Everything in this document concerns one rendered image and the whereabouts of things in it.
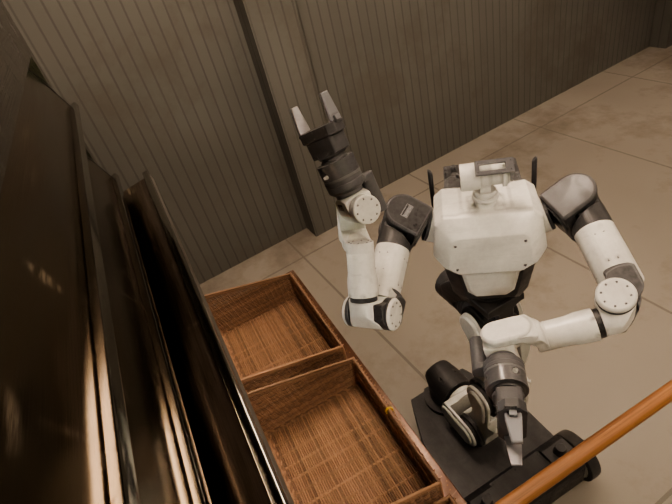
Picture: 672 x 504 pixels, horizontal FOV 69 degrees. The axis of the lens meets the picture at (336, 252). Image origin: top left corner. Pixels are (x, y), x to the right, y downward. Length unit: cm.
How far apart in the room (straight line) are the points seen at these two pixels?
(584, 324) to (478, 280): 30
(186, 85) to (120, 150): 55
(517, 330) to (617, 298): 21
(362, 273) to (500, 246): 35
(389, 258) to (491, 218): 26
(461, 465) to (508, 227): 122
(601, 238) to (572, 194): 13
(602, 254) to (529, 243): 16
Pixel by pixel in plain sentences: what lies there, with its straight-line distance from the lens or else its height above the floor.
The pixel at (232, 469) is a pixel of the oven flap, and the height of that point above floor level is 141.
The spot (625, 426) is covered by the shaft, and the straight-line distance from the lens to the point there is 110.
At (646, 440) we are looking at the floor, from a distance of 254.
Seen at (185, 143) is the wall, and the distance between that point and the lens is 328.
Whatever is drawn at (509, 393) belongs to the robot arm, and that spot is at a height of 123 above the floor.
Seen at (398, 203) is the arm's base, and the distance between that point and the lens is 127.
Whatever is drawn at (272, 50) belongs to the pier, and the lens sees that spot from 317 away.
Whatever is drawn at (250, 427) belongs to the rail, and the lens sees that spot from 87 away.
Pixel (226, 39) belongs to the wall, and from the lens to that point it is 324.
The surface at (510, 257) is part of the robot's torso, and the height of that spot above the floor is 129.
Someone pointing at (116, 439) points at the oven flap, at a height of 173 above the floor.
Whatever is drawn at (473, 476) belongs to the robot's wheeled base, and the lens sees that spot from 217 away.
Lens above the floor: 212
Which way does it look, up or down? 37 degrees down
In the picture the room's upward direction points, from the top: 16 degrees counter-clockwise
